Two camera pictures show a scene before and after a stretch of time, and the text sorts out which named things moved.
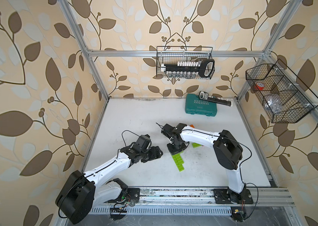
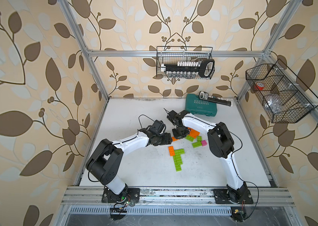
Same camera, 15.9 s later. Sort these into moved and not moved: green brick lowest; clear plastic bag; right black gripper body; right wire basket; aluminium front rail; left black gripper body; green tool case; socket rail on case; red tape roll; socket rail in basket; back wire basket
Moved: left black gripper body; right black gripper body; green brick lowest
Not moved: socket rail on case; aluminium front rail; red tape roll; right wire basket; clear plastic bag; back wire basket; socket rail in basket; green tool case
